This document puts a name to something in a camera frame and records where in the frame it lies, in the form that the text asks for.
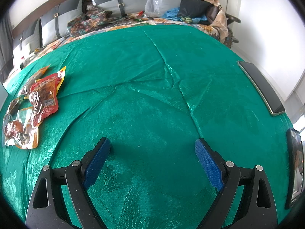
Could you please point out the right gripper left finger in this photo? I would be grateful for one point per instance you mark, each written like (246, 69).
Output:
(47, 207)

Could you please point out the black cloth bag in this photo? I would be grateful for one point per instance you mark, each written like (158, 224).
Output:
(193, 8)

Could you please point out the orange clear snack bag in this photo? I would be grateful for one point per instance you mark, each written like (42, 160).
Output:
(17, 129)

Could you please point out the orange walnut snack bag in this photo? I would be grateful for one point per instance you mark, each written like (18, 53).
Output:
(25, 90)

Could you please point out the red yellow snack bag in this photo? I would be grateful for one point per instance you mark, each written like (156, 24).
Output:
(43, 96)

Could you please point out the floral sofa cover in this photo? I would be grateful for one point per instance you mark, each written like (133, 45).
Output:
(121, 24)

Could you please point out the green satin tablecloth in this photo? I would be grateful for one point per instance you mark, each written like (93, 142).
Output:
(153, 91)

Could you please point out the black smartphone far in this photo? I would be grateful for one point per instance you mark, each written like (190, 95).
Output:
(267, 93)

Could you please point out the beige patterned blanket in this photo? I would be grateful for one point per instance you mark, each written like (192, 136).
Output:
(218, 16)

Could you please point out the floral pillow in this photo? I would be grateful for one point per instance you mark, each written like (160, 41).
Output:
(94, 19)

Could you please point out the grey cushion left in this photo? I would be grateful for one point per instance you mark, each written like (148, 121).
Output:
(54, 22)

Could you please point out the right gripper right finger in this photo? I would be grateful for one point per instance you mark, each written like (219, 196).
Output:
(244, 196)

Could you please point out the clear plastic bag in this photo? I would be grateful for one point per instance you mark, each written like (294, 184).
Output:
(153, 8)

